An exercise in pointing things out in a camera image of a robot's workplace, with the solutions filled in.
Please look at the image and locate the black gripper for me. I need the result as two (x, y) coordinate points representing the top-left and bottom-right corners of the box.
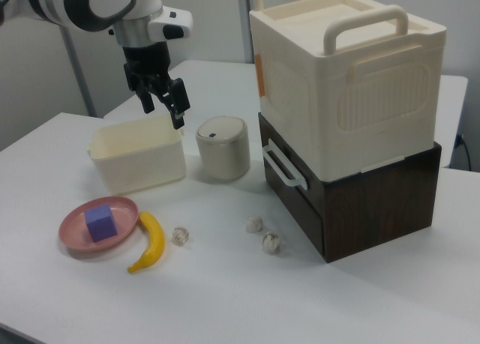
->
(122, 42), (191, 130)

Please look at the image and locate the purple foam cube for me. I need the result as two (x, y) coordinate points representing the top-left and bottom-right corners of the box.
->
(84, 204), (118, 243)

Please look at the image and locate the cream open plastic bin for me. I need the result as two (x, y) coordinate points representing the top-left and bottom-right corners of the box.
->
(86, 114), (188, 195)

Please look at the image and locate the beige small trash can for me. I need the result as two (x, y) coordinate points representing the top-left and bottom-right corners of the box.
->
(195, 115), (251, 182)

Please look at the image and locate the orange tag strip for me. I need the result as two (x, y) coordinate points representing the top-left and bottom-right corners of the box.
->
(256, 53), (267, 97)

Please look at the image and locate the crumpled white paper ball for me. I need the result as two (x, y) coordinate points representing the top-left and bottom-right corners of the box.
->
(261, 231), (281, 254)
(171, 226), (191, 247)
(245, 216), (265, 233)

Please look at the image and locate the yellow banana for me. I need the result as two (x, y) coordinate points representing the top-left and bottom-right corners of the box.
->
(127, 211), (166, 274)

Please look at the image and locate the pink round plate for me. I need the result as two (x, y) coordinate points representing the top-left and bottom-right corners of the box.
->
(58, 196), (140, 252)

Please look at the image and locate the dark wood drawer box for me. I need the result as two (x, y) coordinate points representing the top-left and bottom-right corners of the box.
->
(257, 111), (443, 263)

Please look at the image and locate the cream storage box with handles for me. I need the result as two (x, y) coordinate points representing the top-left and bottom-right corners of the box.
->
(249, 0), (447, 182)

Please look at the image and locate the white drawer handle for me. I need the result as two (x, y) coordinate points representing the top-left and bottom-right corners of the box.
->
(262, 139), (311, 191)

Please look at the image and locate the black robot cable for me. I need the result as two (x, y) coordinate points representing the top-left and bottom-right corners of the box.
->
(0, 0), (17, 25)

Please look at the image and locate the black cable with blue plug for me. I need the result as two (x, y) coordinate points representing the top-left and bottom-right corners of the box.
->
(454, 133), (474, 169)

